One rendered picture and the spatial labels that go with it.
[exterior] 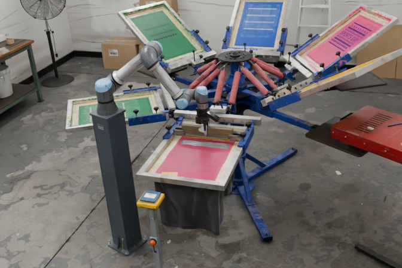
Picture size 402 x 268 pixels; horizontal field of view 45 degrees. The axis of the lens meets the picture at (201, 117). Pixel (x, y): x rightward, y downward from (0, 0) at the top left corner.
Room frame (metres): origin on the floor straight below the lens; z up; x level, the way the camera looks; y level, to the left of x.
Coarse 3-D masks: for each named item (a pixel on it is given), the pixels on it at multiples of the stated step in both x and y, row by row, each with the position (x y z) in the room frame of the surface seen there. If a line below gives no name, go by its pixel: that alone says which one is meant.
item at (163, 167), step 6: (180, 138) 3.14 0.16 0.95; (186, 138) 3.13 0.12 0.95; (192, 138) 3.13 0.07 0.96; (198, 138) 3.12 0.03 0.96; (180, 144) 3.05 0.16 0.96; (174, 150) 2.97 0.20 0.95; (168, 156) 2.89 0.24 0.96; (174, 156) 2.88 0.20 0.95; (168, 162) 2.81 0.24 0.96; (162, 168) 2.74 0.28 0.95; (168, 168) 2.73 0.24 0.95; (174, 168) 2.73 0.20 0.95; (180, 174) 2.65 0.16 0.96
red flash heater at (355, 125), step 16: (368, 112) 3.07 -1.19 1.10; (384, 112) 3.05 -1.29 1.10; (336, 128) 2.86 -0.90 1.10; (352, 128) 2.85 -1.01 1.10; (384, 128) 2.82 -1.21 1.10; (400, 128) 2.81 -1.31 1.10; (352, 144) 2.77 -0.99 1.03; (368, 144) 2.68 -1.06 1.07; (384, 144) 2.61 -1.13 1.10; (400, 144) 2.60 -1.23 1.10; (400, 160) 2.52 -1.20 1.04
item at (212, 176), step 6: (210, 150) 2.93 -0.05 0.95; (216, 150) 2.93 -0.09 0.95; (222, 150) 2.92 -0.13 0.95; (228, 150) 2.92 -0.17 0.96; (222, 156) 2.84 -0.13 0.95; (216, 162) 2.77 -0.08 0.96; (222, 162) 2.76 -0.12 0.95; (216, 168) 2.69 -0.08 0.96; (186, 174) 2.64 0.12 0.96; (192, 174) 2.64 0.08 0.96; (198, 174) 2.64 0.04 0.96; (204, 174) 2.63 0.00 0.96; (210, 174) 2.63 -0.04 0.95; (216, 174) 2.62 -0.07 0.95; (210, 180) 2.56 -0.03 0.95
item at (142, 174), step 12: (168, 144) 3.05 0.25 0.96; (156, 156) 2.85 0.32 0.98; (240, 156) 2.82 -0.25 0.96; (144, 168) 2.69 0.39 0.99; (228, 168) 2.63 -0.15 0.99; (156, 180) 2.58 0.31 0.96; (168, 180) 2.55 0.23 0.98; (180, 180) 2.53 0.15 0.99; (192, 180) 2.52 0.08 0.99; (204, 180) 2.51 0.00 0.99; (228, 180) 2.52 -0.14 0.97
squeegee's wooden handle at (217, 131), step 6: (186, 126) 3.13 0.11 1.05; (192, 126) 3.12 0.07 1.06; (198, 126) 3.11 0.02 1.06; (210, 126) 3.10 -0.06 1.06; (186, 132) 3.13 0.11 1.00; (192, 132) 3.12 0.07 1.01; (198, 132) 3.10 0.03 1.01; (210, 132) 3.07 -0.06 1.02; (216, 132) 3.06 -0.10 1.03; (222, 132) 3.04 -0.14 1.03; (228, 132) 3.03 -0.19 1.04
